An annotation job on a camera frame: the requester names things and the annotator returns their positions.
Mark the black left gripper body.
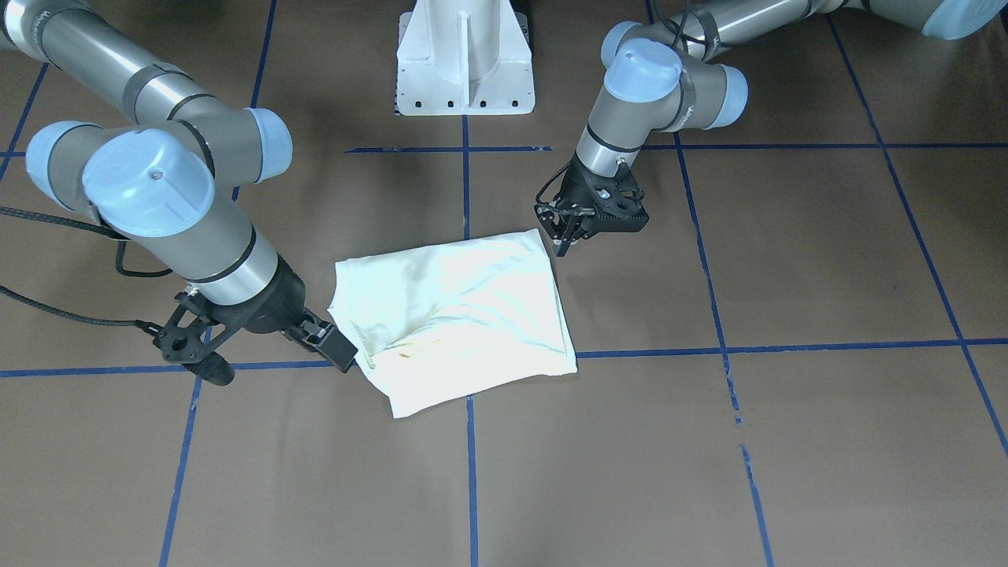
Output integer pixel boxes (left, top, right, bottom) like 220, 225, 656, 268
551, 157, 650, 235

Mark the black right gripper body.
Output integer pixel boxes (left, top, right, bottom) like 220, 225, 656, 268
188, 258, 309, 339

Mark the cream long-sleeve cat shirt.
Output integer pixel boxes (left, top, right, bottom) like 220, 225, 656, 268
328, 229, 577, 419

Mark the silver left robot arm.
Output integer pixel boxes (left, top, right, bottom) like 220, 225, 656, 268
534, 1, 1006, 256

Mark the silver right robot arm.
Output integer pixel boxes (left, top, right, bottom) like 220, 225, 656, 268
2, 1, 357, 385

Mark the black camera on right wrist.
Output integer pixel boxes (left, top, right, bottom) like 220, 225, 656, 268
154, 305, 240, 385

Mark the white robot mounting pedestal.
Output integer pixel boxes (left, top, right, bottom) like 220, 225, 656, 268
394, 1, 536, 117

